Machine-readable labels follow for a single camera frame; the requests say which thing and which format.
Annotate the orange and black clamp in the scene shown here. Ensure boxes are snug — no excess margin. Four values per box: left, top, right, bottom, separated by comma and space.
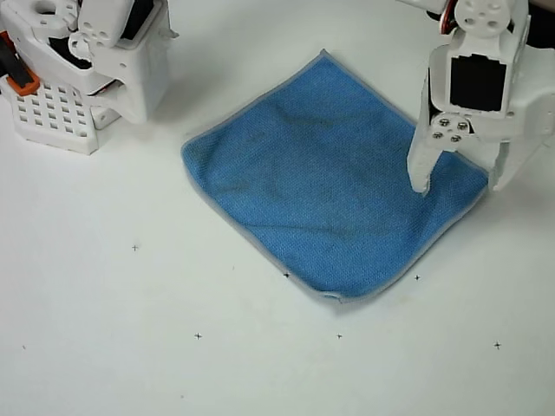
0, 30, 41, 95

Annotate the blue microfibre cloth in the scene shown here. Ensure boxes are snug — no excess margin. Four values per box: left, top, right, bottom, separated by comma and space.
180, 49, 489, 305

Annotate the red white black servo cable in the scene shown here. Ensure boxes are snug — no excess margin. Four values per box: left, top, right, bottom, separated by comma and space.
438, 6, 459, 36

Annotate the white perforated base block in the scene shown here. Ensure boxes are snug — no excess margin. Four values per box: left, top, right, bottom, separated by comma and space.
0, 77, 123, 156

